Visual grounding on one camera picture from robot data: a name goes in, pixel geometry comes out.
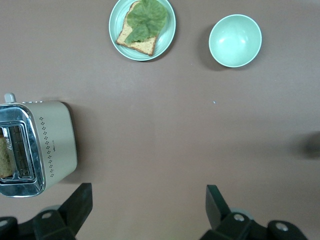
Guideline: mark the green lettuce leaf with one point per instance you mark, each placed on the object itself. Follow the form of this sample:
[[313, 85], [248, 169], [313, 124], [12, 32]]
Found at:
[[147, 20]]

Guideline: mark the dark bread slice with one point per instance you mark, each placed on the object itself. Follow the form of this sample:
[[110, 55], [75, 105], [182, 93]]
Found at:
[[5, 160]]

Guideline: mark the light green bowl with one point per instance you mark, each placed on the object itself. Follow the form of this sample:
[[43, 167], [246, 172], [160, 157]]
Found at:
[[235, 41]]

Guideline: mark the brown bread slice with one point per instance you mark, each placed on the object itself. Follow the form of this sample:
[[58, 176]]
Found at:
[[142, 46]]

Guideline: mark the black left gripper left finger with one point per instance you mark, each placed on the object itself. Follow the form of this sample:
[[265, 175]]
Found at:
[[67, 215]]

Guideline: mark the brown tablecloth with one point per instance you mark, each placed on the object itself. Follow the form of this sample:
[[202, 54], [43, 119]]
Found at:
[[160, 125]]

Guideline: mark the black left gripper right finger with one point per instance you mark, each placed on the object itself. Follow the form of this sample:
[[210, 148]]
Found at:
[[220, 222]]

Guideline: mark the beige and chrome toaster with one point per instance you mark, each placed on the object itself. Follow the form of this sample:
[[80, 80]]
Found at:
[[57, 140]]

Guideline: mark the light green plate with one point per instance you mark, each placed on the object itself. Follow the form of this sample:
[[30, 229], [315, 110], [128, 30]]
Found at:
[[167, 37]]

